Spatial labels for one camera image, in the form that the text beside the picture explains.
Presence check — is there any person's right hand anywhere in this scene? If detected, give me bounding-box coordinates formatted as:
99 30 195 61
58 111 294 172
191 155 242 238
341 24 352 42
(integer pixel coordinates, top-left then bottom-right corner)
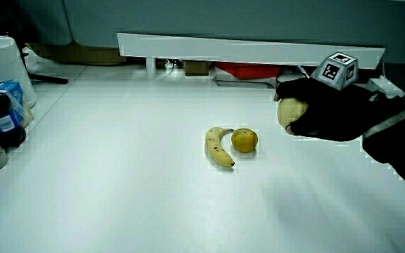
274 51 375 143

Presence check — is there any pale yellow apple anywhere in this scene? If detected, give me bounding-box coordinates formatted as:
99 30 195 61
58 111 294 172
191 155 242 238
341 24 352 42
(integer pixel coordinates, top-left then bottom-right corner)
276 97 309 129

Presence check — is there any person's right forearm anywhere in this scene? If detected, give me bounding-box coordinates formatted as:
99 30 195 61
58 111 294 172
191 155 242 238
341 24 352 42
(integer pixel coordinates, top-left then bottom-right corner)
360 86 405 204

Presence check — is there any orange fruit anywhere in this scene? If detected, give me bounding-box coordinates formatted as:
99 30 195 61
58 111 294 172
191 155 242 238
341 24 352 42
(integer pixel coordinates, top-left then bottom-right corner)
231 128 259 154

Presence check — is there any grey metal tray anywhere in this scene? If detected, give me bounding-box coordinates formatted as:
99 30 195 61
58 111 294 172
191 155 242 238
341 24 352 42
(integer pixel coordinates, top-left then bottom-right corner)
212 74 278 89

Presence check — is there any red plastic tray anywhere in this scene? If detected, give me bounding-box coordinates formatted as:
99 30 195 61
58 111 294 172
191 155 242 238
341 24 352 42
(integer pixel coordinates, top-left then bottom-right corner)
213 62 283 80

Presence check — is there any yellow banana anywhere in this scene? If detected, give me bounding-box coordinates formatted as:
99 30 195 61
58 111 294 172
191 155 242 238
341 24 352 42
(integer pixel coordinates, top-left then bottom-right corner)
205 126 236 169

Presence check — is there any white shelf board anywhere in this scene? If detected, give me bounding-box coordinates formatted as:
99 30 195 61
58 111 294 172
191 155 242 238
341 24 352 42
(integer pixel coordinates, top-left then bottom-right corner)
117 32 387 70

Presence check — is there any small cardboard box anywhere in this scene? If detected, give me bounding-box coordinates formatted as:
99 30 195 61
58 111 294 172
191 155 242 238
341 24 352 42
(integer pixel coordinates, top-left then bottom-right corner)
183 60 212 77

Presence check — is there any large cardboard box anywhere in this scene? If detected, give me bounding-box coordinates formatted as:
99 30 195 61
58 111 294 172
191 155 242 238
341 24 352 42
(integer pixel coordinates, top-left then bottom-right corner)
25 42 128 67

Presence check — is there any blue carton box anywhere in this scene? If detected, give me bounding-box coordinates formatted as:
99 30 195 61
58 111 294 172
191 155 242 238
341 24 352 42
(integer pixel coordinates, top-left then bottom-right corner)
0 80 35 128

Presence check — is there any white plastic bucket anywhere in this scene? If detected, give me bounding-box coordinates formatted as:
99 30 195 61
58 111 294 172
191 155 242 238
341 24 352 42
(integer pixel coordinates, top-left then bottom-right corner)
0 35 38 108

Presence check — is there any white support post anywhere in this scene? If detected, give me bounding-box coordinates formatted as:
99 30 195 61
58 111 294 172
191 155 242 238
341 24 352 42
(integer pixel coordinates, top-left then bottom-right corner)
145 57 157 77

